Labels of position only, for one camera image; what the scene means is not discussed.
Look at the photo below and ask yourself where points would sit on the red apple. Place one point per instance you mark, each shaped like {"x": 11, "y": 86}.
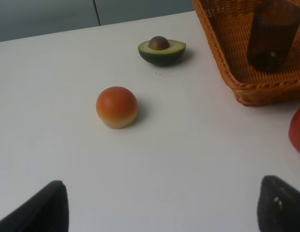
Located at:
{"x": 294, "y": 130}

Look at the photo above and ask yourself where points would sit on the brown wicker basket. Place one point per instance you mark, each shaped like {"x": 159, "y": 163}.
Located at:
{"x": 227, "y": 25}

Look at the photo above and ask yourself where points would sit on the round bread bun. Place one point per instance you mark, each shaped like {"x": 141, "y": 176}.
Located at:
{"x": 117, "y": 107}

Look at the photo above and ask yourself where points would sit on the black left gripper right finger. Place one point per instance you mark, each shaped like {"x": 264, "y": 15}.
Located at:
{"x": 278, "y": 207}

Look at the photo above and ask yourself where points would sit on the avocado half with pit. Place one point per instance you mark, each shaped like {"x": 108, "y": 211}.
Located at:
{"x": 160, "y": 51}

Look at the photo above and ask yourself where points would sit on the transparent dark plastic cup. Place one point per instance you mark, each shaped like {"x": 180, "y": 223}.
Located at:
{"x": 274, "y": 27}

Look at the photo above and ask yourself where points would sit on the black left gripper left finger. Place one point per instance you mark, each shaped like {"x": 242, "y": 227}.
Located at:
{"x": 46, "y": 211}

